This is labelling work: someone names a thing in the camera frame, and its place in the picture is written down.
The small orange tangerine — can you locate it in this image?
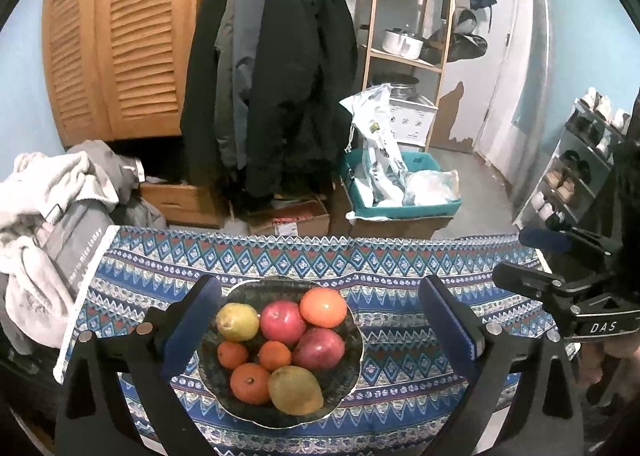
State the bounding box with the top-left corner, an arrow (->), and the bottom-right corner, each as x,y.
217,340 -> 250,370

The large orange with stem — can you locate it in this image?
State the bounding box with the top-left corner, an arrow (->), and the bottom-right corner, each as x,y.
230,363 -> 270,405

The yellow apple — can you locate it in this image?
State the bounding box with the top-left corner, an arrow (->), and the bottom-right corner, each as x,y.
215,302 -> 259,342

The green yellow mango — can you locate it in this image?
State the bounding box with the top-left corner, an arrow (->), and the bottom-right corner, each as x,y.
268,365 -> 324,416

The round orange fruit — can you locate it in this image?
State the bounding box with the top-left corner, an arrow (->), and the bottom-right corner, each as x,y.
298,287 -> 348,328

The dark red apple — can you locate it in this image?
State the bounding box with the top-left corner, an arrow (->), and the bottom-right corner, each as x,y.
292,328 -> 346,372

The person's right hand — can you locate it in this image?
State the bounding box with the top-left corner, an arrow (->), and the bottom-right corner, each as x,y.
577,333 -> 639,403

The grey shoe rack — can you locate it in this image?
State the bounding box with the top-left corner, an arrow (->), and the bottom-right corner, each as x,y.
514,87 -> 630,231

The blue patterned tablecloth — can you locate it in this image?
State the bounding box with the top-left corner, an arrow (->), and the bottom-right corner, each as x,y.
53,225 -> 553,455

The clear plastic bag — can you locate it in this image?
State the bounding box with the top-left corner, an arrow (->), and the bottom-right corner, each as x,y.
404,170 -> 460,207

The brown cardboard box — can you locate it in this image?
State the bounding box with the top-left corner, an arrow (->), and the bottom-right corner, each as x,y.
326,182 -> 452,239

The teal plastic bin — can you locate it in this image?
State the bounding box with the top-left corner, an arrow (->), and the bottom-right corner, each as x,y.
341,150 -> 462,221

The white printed plastic bag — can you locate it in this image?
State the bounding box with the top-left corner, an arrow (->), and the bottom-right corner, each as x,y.
340,84 -> 408,207

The white patterned box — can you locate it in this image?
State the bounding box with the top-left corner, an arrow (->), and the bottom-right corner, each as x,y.
390,96 -> 437,149

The grey white clothes pile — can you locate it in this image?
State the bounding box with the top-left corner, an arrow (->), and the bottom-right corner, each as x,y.
1,140 -> 167,355

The wooden shelf rack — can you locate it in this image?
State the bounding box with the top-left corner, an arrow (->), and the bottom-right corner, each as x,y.
357,0 -> 459,153

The metal pot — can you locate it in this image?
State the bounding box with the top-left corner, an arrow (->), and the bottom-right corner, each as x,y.
371,72 -> 420,100

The wooden drawer box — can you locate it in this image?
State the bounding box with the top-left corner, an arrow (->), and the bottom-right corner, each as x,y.
139,182 -> 226,229

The open flat cardboard box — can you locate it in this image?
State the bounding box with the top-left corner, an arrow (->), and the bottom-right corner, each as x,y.
246,199 -> 330,236

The black hanging coat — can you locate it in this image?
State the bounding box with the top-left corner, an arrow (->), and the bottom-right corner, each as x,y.
180,0 -> 358,198

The grey hanging jacket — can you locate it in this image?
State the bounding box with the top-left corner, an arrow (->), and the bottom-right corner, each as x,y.
214,0 -> 266,170

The wooden louvered cabinet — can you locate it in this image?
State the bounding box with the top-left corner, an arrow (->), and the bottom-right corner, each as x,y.
42,0 -> 202,146

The white pot with handle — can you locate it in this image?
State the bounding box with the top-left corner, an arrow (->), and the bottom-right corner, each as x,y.
382,28 -> 423,60

